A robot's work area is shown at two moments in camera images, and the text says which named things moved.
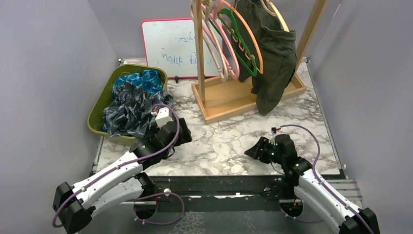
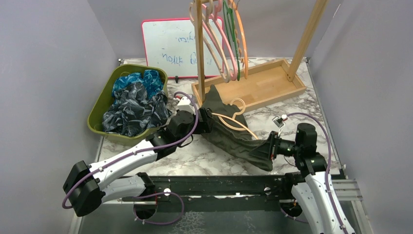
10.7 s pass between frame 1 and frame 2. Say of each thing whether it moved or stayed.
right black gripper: stayed
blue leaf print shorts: stayed
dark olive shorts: moved
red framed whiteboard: stayed
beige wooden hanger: moved
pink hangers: moved
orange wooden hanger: moved
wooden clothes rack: stayed
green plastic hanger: moved
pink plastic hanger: stayed
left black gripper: moved
